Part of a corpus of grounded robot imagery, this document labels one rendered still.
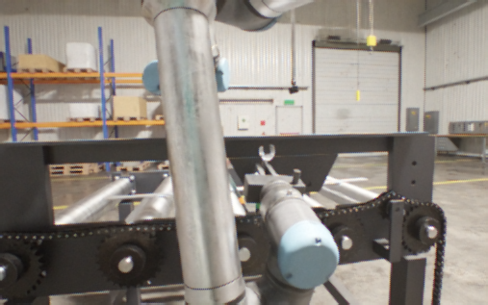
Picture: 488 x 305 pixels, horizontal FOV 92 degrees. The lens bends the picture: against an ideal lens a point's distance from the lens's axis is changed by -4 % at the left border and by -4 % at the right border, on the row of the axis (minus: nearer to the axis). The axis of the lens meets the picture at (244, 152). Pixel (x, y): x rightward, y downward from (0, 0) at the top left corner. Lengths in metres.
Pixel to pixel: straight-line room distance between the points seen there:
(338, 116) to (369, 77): 2.22
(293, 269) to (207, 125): 0.24
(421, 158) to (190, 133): 0.82
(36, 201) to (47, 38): 10.89
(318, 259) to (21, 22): 12.09
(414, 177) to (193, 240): 0.80
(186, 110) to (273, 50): 10.31
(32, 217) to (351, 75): 11.47
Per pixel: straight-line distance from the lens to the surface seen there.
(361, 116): 11.79
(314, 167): 0.79
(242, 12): 0.50
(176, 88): 0.36
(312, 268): 0.40
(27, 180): 0.84
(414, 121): 13.31
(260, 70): 10.28
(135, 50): 10.45
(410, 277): 1.07
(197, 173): 0.34
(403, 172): 0.96
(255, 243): 0.70
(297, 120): 10.41
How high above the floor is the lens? 1.18
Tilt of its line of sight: 5 degrees down
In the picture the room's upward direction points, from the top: 1 degrees counter-clockwise
